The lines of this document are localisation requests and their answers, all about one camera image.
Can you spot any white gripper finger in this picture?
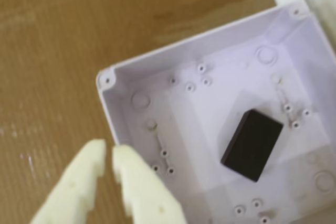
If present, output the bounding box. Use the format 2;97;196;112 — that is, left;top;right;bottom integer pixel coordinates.
30;138;107;224
112;144;187;224

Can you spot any white plastic junction box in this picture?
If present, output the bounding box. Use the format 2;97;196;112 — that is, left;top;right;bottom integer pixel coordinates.
96;2;336;224

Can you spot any black rectangular block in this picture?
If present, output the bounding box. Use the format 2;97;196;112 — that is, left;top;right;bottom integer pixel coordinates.
219;109;285;183

